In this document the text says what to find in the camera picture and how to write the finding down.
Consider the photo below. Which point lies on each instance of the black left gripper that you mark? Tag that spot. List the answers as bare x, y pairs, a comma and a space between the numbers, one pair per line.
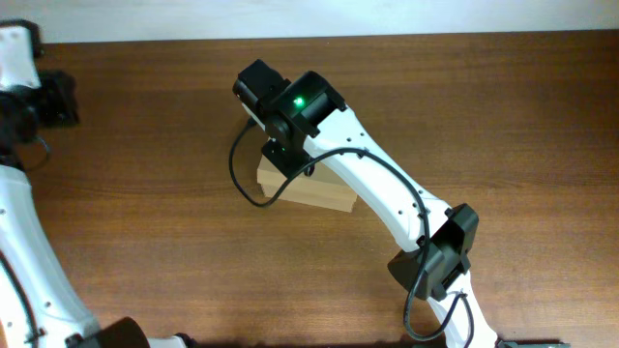
60, 100

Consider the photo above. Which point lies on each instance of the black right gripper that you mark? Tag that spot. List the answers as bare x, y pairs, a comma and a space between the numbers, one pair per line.
282, 158

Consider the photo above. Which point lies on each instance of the cardboard box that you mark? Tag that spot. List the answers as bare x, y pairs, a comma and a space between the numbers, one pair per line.
324, 188

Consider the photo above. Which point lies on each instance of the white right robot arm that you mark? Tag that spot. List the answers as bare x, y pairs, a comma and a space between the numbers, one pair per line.
309, 122

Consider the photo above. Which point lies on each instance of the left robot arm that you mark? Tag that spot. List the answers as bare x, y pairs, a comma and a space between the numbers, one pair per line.
39, 307

